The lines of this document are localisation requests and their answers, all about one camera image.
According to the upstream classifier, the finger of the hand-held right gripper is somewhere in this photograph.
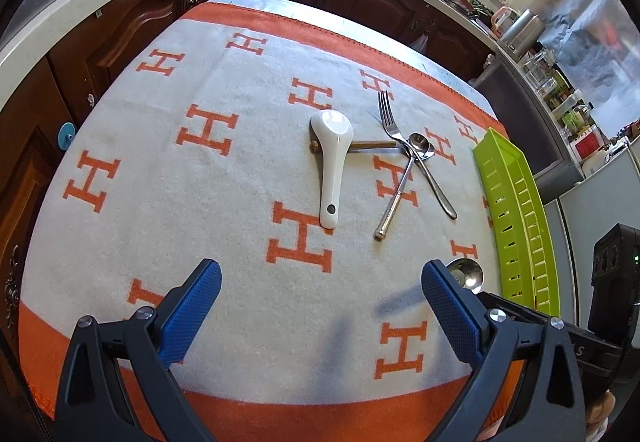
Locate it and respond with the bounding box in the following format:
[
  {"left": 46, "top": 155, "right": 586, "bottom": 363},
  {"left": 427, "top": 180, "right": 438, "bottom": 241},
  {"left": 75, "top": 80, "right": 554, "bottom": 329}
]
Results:
[{"left": 477, "top": 291, "right": 576, "bottom": 338}]

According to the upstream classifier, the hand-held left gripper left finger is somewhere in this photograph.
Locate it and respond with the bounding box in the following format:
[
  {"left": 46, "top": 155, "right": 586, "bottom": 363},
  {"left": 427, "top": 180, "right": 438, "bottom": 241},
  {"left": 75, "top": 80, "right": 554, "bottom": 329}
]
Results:
[{"left": 52, "top": 258, "right": 223, "bottom": 442}]

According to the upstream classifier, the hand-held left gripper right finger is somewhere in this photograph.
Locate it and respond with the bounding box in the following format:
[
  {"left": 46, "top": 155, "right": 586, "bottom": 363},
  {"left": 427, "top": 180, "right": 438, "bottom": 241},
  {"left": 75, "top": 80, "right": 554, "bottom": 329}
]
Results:
[{"left": 421, "top": 259, "right": 587, "bottom": 442}]

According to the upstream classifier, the large metal spoon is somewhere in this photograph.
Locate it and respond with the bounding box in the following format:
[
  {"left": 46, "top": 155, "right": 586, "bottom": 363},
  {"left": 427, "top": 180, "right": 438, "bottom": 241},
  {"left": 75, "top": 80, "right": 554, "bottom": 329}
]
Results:
[{"left": 446, "top": 258, "right": 485, "bottom": 294}]

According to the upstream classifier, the green slotted plastic tray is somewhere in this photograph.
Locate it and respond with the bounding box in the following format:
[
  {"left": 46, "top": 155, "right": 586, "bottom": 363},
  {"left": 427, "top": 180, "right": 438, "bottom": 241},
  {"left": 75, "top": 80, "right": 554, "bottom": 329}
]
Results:
[{"left": 472, "top": 127, "right": 561, "bottom": 318}]

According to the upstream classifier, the person's right hand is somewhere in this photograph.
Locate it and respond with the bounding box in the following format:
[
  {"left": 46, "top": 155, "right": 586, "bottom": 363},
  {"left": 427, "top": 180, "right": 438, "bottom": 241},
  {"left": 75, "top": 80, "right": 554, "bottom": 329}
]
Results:
[{"left": 585, "top": 391, "right": 617, "bottom": 442}]

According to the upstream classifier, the orange and grey printed blanket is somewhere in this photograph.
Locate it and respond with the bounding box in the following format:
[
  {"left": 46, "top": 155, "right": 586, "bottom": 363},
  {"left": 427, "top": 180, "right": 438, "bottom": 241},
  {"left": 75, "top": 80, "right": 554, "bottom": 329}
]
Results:
[{"left": 17, "top": 2, "right": 531, "bottom": 442}]

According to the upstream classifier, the white refrigerator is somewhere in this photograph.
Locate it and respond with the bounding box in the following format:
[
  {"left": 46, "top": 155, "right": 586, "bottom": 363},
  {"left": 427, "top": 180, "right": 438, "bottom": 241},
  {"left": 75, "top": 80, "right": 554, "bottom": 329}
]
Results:
[{"left": 542, "top": 137, "right": 640, "bottom": 328}]

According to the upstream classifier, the white ceramic spoon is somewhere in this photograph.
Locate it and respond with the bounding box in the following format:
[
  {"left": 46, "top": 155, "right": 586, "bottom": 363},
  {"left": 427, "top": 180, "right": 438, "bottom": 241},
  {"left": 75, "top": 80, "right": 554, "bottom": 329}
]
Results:
[{"left": 310, "top": 111, "right": 355, "bottom": 229}]

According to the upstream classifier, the thick brown chopstick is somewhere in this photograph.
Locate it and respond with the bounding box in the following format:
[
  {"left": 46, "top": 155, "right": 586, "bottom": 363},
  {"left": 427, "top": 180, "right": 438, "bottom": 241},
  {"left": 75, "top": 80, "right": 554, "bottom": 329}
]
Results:
[{"left": 310, "top": 138, "right": 399, "bottom": 155}]

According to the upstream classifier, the metal fork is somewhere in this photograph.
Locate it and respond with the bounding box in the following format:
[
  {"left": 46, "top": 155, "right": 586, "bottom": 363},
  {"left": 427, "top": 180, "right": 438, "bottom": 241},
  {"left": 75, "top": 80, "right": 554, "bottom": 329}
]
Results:
[{"left": 377, "top": 91, "right": 458, "bottom": 220}]

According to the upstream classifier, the row of condiment bottles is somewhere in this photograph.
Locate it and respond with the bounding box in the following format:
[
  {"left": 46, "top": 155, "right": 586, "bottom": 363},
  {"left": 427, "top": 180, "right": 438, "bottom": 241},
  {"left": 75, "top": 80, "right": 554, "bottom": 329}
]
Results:
[{"left": 520, "top": 49, "right": 640, "bottom": 158}]

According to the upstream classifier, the blue round cabinet hook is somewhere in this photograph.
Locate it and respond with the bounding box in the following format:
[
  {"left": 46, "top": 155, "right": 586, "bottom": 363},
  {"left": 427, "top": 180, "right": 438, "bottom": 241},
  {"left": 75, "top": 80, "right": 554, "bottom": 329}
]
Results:
[{"left": 56, "top": 121, "right": 77, "bottom": 150}]

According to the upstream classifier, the pale patterned tablecloth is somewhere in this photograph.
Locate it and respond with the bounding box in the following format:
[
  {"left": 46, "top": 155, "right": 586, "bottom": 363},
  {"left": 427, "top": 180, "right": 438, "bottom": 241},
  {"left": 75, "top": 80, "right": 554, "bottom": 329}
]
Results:
[{"left": 212, "top": 0, "right": 488, "bottom": 95}]

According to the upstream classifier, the stainless steel pot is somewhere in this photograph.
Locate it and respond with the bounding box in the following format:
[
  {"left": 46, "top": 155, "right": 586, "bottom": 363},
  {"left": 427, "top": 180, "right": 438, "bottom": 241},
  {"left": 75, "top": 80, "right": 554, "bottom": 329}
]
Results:
[{"left": 500, "top": 9, "right": 546, "bottom": 57}]

